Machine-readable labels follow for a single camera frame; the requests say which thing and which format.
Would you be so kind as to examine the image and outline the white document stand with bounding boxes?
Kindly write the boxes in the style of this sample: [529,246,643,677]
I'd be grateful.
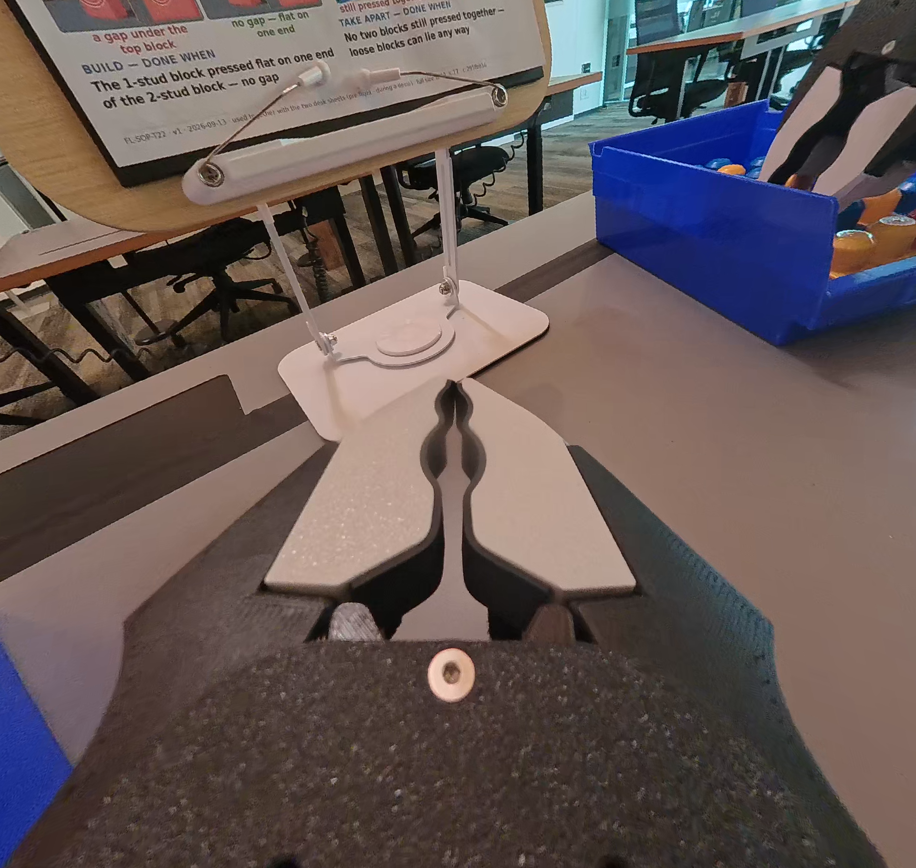
[0,0,552,443]

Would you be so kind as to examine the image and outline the printed instruction sheet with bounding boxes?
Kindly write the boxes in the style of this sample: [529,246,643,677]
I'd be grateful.
[0,0,548,189]

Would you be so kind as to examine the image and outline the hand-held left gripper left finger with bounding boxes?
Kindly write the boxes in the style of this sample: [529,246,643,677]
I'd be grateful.
[263,379,459,639]

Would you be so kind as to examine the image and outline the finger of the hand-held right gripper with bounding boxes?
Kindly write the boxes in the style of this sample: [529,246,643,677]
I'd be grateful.
[759,67,845,185]
[812,84,916,198]

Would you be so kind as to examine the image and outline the blue plastic bin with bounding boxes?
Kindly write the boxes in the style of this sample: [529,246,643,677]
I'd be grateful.
[588,99,916,347]
[0,642,73,851]

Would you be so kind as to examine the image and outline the black cable flap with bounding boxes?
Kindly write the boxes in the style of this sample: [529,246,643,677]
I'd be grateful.
[0,374,330,583]

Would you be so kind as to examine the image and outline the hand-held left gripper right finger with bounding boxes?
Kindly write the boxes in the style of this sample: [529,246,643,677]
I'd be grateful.
[457,377,639,640]

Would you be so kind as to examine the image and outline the brown wooden desk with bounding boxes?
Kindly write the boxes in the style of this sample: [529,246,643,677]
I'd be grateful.
[0,220,373,400]
[626,0,870,121]
[379,72,604,275]

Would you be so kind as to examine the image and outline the heap of mega blocks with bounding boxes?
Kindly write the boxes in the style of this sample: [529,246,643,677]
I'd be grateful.
[701,156,916,279]

